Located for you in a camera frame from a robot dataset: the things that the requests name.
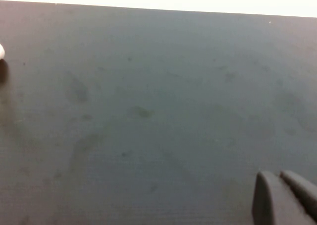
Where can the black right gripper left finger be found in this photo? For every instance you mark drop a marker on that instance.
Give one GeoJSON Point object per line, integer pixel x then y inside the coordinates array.
{"type": "Point", "coordinates": [272, 202]}

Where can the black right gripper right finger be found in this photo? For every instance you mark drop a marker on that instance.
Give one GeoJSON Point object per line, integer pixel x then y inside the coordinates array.
{"type": "Point", "coordinates": [303, 187]}

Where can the cream canvas pencil case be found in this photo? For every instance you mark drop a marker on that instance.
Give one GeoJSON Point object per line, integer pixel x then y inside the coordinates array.
{"type": "Point", "coordinates": [1, 52]}

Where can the black table mat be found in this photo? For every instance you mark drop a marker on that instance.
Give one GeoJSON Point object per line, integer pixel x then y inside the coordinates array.
{"type": "Point", "coordinates": [158, 111]}

